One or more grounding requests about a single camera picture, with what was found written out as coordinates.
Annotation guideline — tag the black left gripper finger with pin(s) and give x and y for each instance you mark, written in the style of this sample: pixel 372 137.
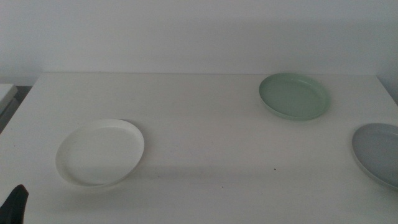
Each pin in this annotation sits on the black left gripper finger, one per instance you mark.
pixel 14 207

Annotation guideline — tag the green shallow bowl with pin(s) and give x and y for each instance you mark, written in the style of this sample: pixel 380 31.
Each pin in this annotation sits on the green shallow bowl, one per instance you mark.
pixel 293 97

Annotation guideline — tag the grey shallow bowl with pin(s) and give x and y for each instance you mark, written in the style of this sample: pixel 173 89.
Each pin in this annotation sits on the grey shallow bowl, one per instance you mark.
pixel 379 152

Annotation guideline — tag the white shallow bowl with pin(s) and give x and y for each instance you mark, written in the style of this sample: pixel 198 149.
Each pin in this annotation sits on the white shallow bowl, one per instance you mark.
pixel 99 154

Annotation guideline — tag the white side table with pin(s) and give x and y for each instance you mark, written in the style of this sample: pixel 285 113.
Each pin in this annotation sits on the white side table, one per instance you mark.
pixel 5 93

